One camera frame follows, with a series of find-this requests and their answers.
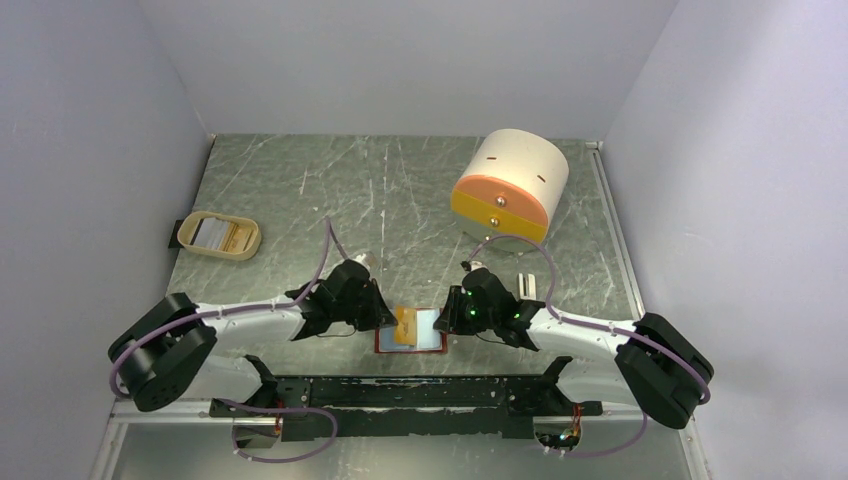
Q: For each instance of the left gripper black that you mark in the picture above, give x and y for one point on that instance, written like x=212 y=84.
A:
x=380 y=315

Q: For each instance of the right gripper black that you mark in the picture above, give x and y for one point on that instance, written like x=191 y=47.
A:
x=450 y=320

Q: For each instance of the red leather card holder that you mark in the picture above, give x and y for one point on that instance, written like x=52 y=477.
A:
x=429 y=340

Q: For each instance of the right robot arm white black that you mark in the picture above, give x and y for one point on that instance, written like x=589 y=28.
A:
x=645 y=363

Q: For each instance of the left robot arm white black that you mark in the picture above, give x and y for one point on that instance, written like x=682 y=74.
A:
x=178 y=349

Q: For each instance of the stack of credit cards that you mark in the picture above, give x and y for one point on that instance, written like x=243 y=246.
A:
x=226 y=236

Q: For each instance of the gold metal card tray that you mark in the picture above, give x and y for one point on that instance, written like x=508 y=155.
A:
x=190 y=224

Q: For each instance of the black card beside tray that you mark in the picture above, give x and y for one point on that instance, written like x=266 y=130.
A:
x=174 y=242

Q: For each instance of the cream cylindrical drawer box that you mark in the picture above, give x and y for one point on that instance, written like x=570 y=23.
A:
x=510 y=190

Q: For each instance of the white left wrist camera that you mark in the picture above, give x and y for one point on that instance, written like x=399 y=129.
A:
x=368 y=259

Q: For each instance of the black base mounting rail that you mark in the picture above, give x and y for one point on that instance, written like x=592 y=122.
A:
x=309 y=408

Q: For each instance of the aluminium frame rail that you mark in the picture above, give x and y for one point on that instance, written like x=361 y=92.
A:
x=199 y=414

